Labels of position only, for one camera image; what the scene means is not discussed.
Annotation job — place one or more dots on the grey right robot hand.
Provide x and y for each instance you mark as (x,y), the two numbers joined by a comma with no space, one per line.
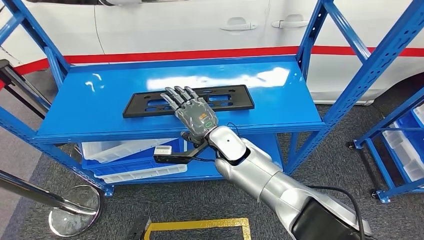
(195,116)

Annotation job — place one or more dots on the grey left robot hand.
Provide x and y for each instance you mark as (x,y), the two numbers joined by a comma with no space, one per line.
(139,229)

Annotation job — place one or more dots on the black plastic plate frame part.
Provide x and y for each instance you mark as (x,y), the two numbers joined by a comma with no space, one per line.
(238,99)

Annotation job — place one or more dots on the blue metal shelf rack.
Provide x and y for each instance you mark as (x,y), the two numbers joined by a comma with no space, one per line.
(397,190)
(99,109)

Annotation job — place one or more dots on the yellow floor tape square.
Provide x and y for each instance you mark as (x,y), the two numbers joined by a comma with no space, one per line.
(198,224)

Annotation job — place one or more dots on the red barrier belt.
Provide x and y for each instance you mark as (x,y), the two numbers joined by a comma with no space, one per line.
(198,53)

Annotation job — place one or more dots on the blue plastic crate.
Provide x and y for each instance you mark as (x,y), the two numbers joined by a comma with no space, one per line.
(412,139)
(126,167)

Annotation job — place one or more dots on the white car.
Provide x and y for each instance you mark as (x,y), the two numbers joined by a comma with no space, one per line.
(165,26)

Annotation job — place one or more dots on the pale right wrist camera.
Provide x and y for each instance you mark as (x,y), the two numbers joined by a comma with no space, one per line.
(163,150)

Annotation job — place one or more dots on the chrome stanchion post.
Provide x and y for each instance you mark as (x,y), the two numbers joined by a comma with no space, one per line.
(31,86)
(74,212)

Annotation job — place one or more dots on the black stanchion post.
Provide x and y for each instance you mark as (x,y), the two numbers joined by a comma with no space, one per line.
(24,102)

